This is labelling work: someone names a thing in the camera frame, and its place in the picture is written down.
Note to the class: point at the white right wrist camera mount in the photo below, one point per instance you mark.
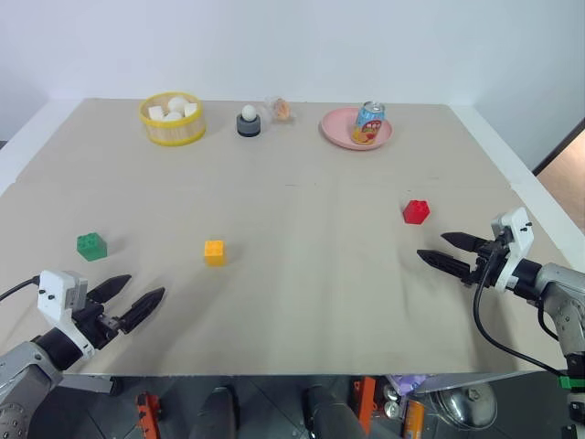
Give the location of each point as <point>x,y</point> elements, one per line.
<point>518,228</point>

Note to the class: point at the yellow bamboo basket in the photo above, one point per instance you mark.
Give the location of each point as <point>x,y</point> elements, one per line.
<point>173,131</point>

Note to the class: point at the green toy block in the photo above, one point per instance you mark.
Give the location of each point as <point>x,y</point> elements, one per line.
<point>92,247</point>

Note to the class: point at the yellow toy block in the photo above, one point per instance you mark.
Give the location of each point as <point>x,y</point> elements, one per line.
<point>215,253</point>

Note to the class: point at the grey round stand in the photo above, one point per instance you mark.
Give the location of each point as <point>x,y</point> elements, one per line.
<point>248,127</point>

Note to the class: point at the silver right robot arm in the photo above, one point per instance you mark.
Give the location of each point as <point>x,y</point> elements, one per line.
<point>560,292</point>

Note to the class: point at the red toy block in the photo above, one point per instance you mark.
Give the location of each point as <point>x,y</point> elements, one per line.
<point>416,212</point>

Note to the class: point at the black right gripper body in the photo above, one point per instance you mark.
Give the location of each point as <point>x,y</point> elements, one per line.
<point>489,260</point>

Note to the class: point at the white cube foam piece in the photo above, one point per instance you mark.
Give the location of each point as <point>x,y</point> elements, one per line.
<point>156,113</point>

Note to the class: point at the silver can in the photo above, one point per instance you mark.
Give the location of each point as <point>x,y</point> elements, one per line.
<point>393,407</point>

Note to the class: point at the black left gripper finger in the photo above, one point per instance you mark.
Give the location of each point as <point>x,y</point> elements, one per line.
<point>144,308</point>
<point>109,288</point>

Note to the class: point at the blue orange drink can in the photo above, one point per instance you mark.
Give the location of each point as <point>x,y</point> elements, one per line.
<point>368,123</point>

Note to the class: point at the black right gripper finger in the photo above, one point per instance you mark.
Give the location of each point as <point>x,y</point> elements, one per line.
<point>461,241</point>
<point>445,262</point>

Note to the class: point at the white ball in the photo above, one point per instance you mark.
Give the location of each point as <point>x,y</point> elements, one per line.
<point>249,112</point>

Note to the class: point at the beige table cover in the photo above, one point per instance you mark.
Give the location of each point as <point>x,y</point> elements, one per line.
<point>292,238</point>

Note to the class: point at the dark rounded shape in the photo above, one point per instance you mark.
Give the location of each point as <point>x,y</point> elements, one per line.
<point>219,414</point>
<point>326,416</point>

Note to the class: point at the white round foam piece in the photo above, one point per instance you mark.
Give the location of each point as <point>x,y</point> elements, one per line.
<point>172,116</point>
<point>176,104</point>

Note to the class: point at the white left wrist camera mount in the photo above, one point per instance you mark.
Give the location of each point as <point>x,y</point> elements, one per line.
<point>52,292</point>

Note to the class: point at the white wedge foam piece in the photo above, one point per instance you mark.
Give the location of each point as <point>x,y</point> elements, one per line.
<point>190,109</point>

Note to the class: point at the clear bag with snack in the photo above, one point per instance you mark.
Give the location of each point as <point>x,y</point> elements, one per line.
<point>281,110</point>

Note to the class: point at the orange clamp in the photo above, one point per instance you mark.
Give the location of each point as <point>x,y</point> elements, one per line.
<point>365,402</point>
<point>147,411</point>

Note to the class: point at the brown wooden door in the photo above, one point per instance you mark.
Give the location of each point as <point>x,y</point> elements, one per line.
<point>564,157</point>

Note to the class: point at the green clip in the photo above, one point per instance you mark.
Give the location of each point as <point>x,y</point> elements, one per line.
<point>571,382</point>

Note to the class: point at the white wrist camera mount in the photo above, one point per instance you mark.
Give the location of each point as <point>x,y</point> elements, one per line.
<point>518,228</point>
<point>52,292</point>

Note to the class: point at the metal pot lid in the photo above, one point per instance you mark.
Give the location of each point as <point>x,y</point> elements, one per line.
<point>466,404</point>

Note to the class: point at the purple bag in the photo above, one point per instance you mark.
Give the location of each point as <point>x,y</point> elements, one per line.
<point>407,384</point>

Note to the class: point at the pink plate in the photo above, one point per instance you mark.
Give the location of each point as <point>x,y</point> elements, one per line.
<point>336,130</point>

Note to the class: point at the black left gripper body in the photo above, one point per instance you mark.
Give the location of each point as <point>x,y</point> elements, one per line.
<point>93,322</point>

